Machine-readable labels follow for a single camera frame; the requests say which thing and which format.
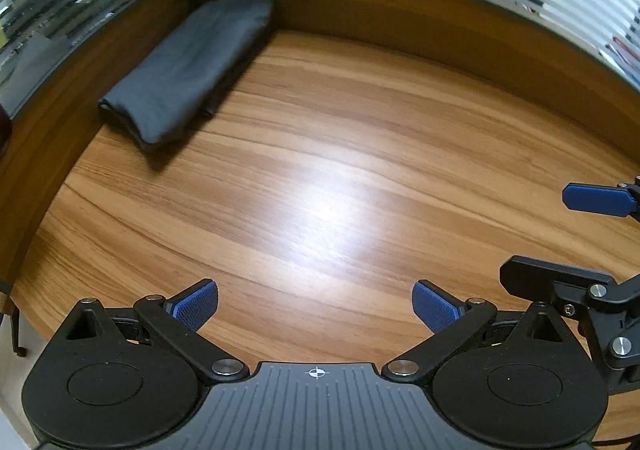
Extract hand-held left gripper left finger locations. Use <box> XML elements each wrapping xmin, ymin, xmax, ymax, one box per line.
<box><xmin>65</xmin><ymin>278</ymin><xmax>250</xmax><ymax>383</ymax></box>

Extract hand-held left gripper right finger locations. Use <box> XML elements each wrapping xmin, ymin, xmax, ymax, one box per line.
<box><xmin>381</xmin><ymin>280</ymin><xmax>581</xmax><ymax>383</ymax></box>

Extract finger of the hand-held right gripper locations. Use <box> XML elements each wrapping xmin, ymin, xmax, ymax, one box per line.
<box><xmin>500</xmin><ymin>255</ymin><xmax>640</xmax><ymax>396</ymax></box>
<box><xmin>562</xmin><ymin>175</ymin><xmax>640</xmax><ymax>221</ymax></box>

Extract grey pants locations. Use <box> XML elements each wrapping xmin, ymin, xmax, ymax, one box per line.
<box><xmin>97</xmin><ymin>0</ymin><xmax>275</xmax><ymax>153</ymax></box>

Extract black metal leg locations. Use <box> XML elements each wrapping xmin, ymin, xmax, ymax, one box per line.
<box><xmin>0</xmin><ymin>280</ymin><xmax>27</xmax><ymax>359</ymax></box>

